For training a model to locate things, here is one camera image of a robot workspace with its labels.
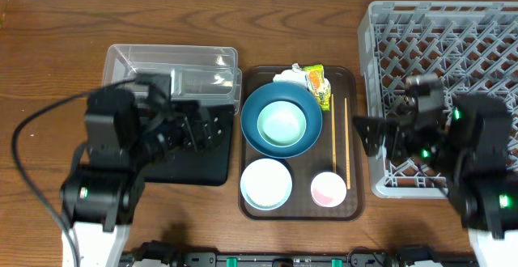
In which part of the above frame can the right wooden chopstick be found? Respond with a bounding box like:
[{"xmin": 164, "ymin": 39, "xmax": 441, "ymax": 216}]
[{"xmin": 344, "ymin": 97, "xmax": 351, "ymax": 191}]

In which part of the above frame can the large dark blue bowl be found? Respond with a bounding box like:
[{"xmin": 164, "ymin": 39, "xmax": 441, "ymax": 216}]
[{"xmin": 241, "ymin": 83, "xmax": 323, "ymax": 159}]

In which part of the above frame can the black plastic bin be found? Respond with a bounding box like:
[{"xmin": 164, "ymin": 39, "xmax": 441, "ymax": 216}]
[{"xmin": 129, "ymin": 104, "xmax": 235, "ymax": 186}]

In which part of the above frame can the left wooden chopstick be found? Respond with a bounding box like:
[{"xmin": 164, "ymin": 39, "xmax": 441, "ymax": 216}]
[{"xmin": 330, "ymin": 93, "xmax": 337, "ymax": 174}]

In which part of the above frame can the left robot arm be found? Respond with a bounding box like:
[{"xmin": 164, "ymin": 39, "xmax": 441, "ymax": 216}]
[{"xmin": 61, "ymin": 88, "xmax": 234, "ymax": 266}]

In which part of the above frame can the small mint green bowl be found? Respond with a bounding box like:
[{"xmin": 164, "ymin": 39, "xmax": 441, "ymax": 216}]
[{"xmin": 257, "ymin": 101, "xmax": 307, "ymax": 147}]

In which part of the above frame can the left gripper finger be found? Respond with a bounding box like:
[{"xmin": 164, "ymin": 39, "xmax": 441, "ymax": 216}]
[
  {"xmin": 195, "ymin": 105, "xmax": 221, "ymax": 134},
  {"xmin": 181, "ymin": 117, "xmax": 223, "ymax": 152}
]

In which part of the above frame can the white pink paper cup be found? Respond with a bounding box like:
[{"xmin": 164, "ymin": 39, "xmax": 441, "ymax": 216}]
[{"xmin": 310, "ymin": 172, "xmax": 347, "ymax": 208}]

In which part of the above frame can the yellow green snack wrapper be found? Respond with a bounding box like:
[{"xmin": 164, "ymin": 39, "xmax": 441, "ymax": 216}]
[{"xmin": 303, "ymin": 64, "xmax": 331, "ymax": 112}]

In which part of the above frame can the wooden chopstick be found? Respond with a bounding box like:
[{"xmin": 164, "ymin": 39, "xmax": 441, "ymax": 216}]
[
  {"xmin": 344, "ymin": 97, "xmax": 351, "ymax": 191},
  {"xmin": 330, "ymin": 93, "xmax": 337, "ymax": 174}
]

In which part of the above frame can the grey dishwasher rack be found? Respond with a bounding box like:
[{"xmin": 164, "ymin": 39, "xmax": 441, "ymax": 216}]
[{"xmin": 357, "ymin": 0, "xmax": 518, "ymax": 200}]

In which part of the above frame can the clear plastic bin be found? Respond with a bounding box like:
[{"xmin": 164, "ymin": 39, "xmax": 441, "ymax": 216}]
[{"xmin": 103, "ymin": 44, "xmax": 242, "ymax": 112}]

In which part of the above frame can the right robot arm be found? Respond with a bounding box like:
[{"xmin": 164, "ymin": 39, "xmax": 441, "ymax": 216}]
[{"xmin": 353, "ymin": 95, "xmax": 517, "ymax": 266}]

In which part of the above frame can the crumpled white tissue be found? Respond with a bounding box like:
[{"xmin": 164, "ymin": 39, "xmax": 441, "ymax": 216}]
[{"xmin": 273, "ymin": 63, "xmax": 308, "ymax": 90}]

